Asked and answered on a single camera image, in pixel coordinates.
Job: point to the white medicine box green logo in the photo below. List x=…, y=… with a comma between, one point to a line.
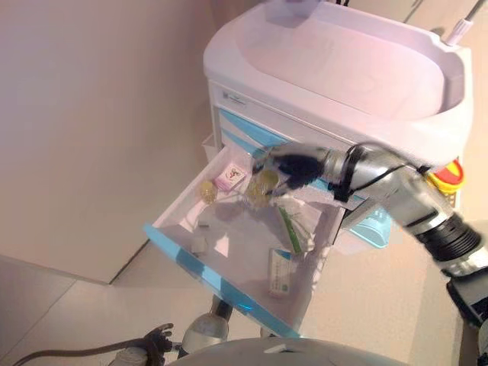
x=280, y=272

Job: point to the right robot hand dark palm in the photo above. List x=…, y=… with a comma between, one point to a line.
x=301, y=165

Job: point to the pink medicine box red logo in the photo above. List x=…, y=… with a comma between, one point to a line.
x=230, y=175

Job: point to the grey robot torso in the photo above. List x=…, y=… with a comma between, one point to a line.
x=274, y=354

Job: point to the light blue side bin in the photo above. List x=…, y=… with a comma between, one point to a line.
x=370, y=228

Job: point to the yellow sharps container red lid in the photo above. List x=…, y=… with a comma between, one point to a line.
x=450, y=175

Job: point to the yellow capsule pack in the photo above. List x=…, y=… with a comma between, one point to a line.
x=207, y=190

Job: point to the small white side bin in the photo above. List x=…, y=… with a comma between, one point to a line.
x=209, y=148

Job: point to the left robot hand dark palm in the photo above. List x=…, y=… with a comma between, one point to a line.
x=158, y=339

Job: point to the cart label sticker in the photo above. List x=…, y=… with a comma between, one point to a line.
x=233, y=98

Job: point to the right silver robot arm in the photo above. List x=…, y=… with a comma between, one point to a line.
x=400, y=198

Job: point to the white medical cart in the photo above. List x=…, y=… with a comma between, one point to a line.
x=343, y=76

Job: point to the white pole mount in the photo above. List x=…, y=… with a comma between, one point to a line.
x=457, y=32

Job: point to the yellow pill bottle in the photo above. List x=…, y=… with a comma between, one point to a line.
x=267, y=179

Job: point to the white left robot leg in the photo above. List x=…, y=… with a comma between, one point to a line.
x=206, y=331

